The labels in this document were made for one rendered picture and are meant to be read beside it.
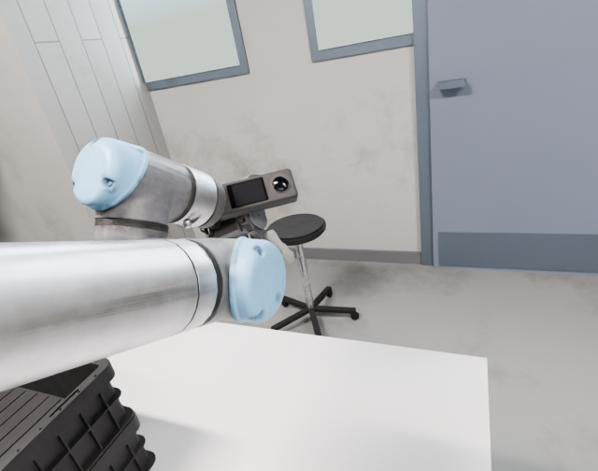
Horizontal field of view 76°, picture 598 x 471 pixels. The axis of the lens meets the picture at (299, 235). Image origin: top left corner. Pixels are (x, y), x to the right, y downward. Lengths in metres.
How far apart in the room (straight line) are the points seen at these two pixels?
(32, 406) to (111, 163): 0.54
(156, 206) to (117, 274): 0.20
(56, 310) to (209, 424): 0.62
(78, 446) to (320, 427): 0.37
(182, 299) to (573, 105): 2.03
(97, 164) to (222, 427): 0.54
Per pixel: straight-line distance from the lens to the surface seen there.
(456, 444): 0.73
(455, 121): 2.14
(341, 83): 2.24
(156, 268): 0.27
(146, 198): 0.43
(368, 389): 0.80
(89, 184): 0.44
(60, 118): 2.43
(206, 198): 0.49
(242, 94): 2.49
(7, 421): 0.85
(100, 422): 0.69
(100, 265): 0.25
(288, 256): 0.63
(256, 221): 0.57
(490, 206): 2.28
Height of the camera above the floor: 1.29
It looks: 25 degrees down
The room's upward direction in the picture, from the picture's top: 11 degrees counter-clockwise
